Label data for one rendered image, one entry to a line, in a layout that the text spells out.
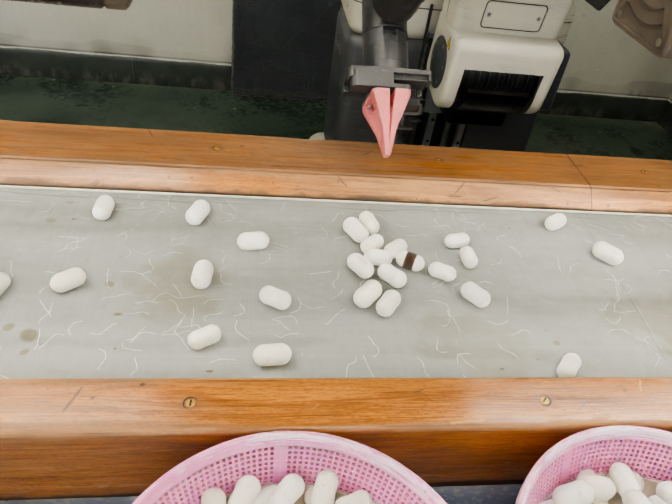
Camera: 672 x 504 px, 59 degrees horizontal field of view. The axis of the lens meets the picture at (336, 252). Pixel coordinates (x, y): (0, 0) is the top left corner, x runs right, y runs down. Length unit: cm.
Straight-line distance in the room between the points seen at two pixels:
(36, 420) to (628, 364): 54
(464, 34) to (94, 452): 98
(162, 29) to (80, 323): 219
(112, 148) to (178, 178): 10
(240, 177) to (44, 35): 214
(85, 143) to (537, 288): 58
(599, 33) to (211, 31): 169
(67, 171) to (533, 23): 89
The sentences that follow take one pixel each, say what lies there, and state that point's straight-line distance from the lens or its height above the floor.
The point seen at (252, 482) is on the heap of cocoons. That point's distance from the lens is 49.
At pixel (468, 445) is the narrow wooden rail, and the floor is 74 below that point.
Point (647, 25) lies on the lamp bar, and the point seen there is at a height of 105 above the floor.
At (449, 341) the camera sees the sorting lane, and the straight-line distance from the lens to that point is 61.
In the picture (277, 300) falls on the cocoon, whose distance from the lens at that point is 59.
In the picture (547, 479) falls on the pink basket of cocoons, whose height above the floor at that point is 74.
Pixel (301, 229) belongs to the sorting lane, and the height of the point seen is 74.
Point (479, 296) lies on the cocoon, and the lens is 65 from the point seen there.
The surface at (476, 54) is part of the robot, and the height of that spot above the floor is 78.
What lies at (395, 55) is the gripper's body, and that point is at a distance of 76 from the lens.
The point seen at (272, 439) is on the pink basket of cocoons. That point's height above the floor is 77.
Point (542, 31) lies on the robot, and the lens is 130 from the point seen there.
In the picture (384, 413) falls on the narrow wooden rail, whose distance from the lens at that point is 51.
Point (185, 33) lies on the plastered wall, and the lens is 271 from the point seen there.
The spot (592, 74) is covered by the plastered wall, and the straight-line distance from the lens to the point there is 312.
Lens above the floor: 117
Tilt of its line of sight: 39 degrees down
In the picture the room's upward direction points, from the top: 9 degrees clockwise
